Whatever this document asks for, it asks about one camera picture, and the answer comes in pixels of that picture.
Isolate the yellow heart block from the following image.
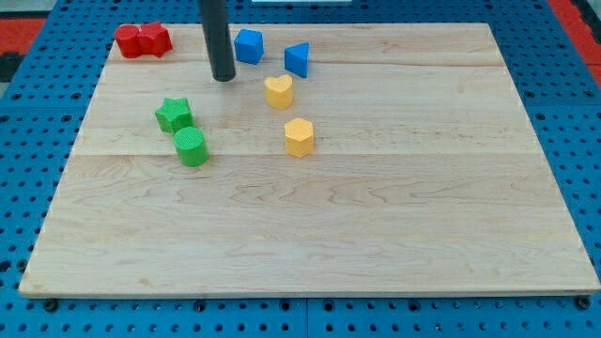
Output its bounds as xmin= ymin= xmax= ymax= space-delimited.
xmin=264 ymin=74 xmax=293 ymax=110

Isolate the blue cube block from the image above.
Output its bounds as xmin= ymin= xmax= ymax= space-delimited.
xmin=234 ymin=28 xmax=264 ymax=65

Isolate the yellow hexagon block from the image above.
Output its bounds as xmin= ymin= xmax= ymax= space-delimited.
xmin=285 ymin=118 xmax=315 ymax=158

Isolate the blue triangle block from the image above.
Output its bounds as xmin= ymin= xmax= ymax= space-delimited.
xmin=284 ymin=42 xmax=310 ymax=78

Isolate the green cylinder block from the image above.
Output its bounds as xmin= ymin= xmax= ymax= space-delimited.
xmin=173 ymin=127 xmax=209 ymax=167

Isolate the light wooden board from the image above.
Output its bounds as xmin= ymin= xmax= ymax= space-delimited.
xmin=19 ymin=23 xmax=600 ymax=300

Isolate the green star block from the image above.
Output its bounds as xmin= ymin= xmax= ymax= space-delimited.
xmin=155 ymin=98 xmax=193 ymax=133

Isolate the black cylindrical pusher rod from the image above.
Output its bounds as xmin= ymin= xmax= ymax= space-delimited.
xmin=198 ymin=0 xmax=236 ymax=82

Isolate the red star block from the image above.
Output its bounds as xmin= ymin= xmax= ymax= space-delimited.
xmin=137 ymin=22 xmax=173 ymax=57

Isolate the red cylinder block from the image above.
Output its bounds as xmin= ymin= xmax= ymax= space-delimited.
xmin=114 ymin=24 xmax=142 ymax=58

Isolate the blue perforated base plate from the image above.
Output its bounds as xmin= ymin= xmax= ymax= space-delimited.
xmin=1 ymin=1 xmax=600 ymax=337

